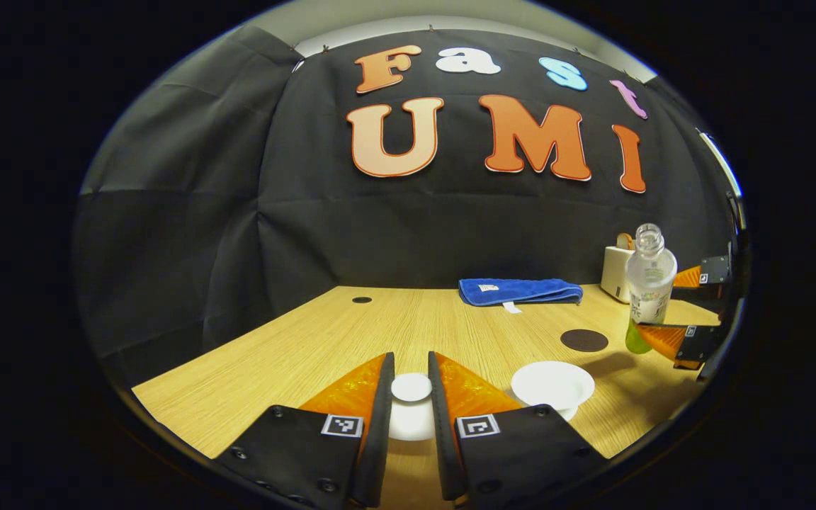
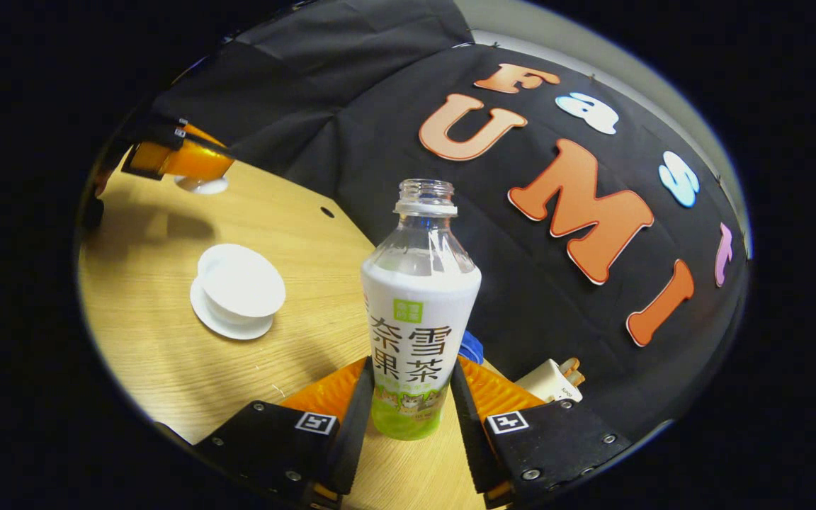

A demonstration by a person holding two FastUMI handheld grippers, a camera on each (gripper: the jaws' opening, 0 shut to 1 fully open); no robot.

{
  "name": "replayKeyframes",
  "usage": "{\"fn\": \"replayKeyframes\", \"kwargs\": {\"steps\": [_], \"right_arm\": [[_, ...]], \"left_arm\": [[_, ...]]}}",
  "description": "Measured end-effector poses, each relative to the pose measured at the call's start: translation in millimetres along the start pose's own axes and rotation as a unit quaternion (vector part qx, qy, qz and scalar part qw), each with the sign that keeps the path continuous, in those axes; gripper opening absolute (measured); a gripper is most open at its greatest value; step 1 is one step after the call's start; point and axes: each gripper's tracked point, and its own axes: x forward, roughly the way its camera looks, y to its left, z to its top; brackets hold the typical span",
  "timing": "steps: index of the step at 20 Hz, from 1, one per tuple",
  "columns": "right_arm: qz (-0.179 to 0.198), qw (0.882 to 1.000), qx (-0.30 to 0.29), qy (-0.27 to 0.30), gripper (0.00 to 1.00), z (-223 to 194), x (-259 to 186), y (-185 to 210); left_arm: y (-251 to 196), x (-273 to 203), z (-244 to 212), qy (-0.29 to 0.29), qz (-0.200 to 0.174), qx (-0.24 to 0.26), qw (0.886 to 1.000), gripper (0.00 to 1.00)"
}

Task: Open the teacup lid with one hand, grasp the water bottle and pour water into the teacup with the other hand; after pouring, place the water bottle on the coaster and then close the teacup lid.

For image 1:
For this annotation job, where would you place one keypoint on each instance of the clear plastic water bottle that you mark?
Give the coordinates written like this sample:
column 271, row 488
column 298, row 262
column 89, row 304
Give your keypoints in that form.
column 652, row 276

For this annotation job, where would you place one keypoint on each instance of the white box with orange items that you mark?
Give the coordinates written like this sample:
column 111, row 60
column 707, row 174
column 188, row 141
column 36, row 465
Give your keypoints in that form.
column 615, row 276

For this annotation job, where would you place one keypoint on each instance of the black backdrop cloth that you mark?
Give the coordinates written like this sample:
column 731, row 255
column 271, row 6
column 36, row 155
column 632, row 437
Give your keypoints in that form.
column 238, row 212

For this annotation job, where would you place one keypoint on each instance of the white teacup lid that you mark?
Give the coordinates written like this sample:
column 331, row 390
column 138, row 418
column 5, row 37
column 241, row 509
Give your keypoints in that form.
column 411, row 418

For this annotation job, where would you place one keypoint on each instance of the blue folded towel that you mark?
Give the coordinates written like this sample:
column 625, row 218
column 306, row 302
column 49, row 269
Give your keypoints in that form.
column 520, row 290

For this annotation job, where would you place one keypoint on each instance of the white saucer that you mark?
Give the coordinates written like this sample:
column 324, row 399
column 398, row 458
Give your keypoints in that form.
column 569, row 414

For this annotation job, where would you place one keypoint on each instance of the dark brown round coaster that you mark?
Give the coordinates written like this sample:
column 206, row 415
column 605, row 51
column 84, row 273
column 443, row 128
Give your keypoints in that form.
column 584, row 340

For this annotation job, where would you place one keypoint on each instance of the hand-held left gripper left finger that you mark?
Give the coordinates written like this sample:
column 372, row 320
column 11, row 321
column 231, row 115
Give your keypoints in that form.
column 382, row 425

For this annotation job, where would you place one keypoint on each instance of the white teacup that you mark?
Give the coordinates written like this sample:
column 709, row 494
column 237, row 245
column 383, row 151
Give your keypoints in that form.
column 553, row 382

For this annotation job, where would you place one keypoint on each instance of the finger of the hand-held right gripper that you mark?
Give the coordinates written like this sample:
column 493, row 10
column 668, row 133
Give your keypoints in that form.
column 714, row 270
column 698, row 343

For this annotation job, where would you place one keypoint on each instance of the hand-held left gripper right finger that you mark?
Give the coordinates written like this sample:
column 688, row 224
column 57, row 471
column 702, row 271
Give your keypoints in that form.
column 440, row 425

